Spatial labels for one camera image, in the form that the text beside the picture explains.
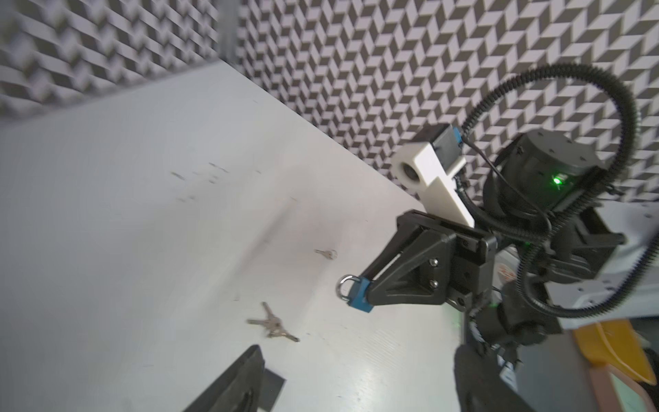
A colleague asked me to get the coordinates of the loose silver key bunch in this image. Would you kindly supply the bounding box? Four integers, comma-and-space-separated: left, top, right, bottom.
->
246, 301, 300, 343

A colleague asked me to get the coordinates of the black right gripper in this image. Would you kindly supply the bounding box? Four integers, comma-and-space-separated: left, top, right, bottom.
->
360, 210, 498, 312

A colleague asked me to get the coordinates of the black padlock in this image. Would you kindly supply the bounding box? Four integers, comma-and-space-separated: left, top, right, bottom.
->
257, 368, 287, 412

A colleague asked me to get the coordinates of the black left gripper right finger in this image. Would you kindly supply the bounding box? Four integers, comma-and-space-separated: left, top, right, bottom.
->
454, 344, 533, 412

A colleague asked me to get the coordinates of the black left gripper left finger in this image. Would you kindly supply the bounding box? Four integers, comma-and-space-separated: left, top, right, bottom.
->
185, 344, 265, 412

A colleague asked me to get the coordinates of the aluminium right corner post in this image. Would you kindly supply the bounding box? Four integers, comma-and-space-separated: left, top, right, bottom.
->
215, 0, 241, 68

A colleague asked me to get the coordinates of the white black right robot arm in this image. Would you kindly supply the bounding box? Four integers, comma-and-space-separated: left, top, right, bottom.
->
336, 63, 658, 364

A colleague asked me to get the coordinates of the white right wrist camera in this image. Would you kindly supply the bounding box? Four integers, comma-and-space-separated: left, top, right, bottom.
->
391, 123, 475, 228

